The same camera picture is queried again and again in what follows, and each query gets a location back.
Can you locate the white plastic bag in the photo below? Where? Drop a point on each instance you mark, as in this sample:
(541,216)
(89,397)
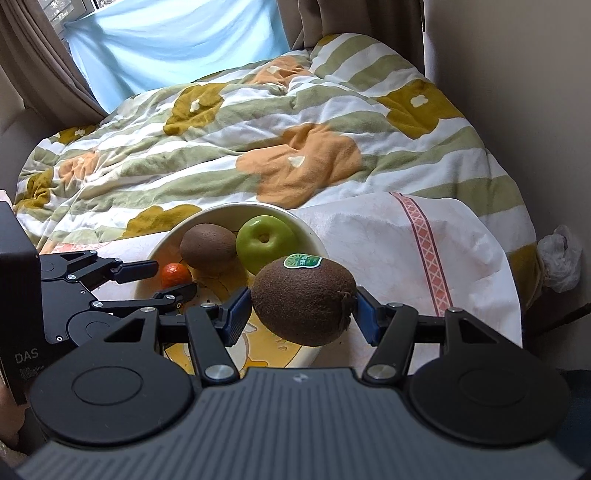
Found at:
(561,258)

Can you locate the light blue sheet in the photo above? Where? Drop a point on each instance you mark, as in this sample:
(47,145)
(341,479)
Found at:
(184,46)

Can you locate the floral striped blanket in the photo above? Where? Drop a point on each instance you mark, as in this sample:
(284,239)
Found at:
(258,138)

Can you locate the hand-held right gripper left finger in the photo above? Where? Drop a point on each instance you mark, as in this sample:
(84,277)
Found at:
(235,319)

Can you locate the white window frame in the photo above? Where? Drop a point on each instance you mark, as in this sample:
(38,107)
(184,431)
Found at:
(74,11)

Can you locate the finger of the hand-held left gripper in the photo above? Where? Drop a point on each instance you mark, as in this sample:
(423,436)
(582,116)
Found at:
(136,271)
(178,295)

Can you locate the white cloth with red pattern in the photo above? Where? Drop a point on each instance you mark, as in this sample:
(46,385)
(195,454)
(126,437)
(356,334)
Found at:
(369,240)

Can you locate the cream bowl with cartoon print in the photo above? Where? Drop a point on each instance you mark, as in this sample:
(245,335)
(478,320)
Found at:
(307,233)

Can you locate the beige padded bed frame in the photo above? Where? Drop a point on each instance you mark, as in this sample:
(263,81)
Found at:
(27,134)

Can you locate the brown curtain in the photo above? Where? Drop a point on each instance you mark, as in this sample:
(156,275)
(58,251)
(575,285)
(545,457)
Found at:
(360,18)
(37,60)

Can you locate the brown kiwi with green sticker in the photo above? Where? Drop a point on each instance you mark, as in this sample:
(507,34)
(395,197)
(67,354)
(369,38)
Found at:
(302,304)

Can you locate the green apple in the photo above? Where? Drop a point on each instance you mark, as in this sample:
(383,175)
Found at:
(258,251)

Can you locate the plain brown kiwi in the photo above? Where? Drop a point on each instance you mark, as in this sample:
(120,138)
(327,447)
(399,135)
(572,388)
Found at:
(207,247)

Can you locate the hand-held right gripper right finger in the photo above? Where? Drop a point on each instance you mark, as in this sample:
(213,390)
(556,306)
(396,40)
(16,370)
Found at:
(364,319)

